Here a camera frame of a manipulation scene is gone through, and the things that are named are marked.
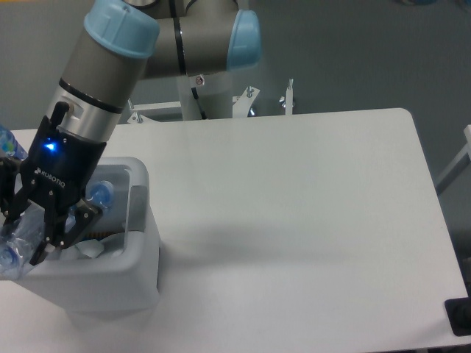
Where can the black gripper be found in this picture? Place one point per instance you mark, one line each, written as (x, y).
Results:
(54, 176)

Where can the clear plastic water bottle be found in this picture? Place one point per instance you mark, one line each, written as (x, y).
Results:
(21, 239)

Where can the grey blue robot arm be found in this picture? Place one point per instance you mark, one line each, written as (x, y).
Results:
(125, 41)

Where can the white open trash can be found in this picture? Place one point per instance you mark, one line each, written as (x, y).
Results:
(125, 282)

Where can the blue snack package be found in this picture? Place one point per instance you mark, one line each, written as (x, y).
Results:
(98, 235)

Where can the blue labelled bottle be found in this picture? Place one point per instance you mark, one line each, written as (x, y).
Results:
(10, 147)

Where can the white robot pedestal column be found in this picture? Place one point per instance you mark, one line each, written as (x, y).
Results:
(206, 96)

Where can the white metal base frame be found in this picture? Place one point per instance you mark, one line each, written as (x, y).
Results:
(167, 111)

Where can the black table clamp mount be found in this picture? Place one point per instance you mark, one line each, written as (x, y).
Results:
(458, 313)

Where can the white frame leg right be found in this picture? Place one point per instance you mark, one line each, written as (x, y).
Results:
(456, 166)

